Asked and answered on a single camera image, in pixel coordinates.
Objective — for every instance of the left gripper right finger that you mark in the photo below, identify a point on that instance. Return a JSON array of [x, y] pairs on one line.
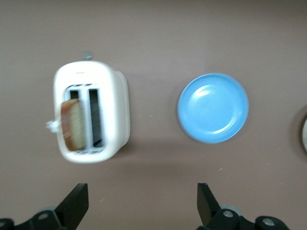
[[211, 215]]

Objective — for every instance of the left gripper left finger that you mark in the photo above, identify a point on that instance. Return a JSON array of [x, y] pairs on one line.
[[69, 210]]

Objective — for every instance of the blue plate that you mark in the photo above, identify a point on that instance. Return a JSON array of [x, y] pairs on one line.
[[213, 107]]

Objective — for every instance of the cream white toaster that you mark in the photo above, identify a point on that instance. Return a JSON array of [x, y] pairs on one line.
[[115, 115]]

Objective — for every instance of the brown bread slice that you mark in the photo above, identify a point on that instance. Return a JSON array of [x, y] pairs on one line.
[[73, 124]]

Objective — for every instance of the beige plate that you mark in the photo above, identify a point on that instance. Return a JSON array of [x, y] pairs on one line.
[[304, 134]]

